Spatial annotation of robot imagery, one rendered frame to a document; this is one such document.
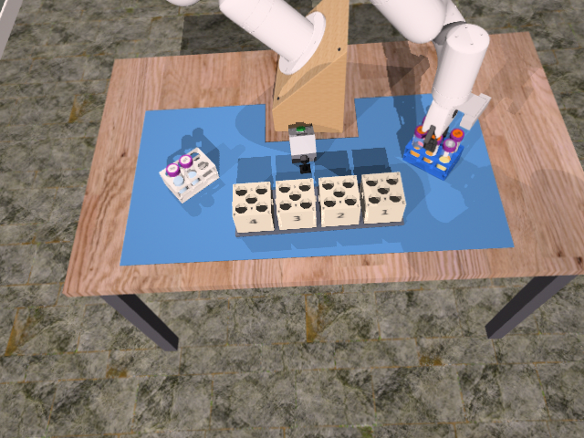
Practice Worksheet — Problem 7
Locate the blue tube rack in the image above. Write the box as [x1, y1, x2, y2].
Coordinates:
[403, 137, 464, 181]

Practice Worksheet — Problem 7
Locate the blue bench mat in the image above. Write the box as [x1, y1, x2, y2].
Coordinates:
[120, 94, 514, 266]

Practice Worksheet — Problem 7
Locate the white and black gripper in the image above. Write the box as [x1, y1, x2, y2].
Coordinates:
[422, 99, 458, 152]

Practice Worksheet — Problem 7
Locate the beige bucket adapter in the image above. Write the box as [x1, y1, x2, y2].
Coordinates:
[318, 175, 360, 227]
[232, 182, 275, 233]
[360, 172, 406, 224]
[276, 178, 317, 230]

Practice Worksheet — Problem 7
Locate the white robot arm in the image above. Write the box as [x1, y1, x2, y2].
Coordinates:
[219, 0, 491, 130]

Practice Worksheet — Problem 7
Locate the cream tube rack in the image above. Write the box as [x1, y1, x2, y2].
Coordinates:
[160, 149, 219, 203]

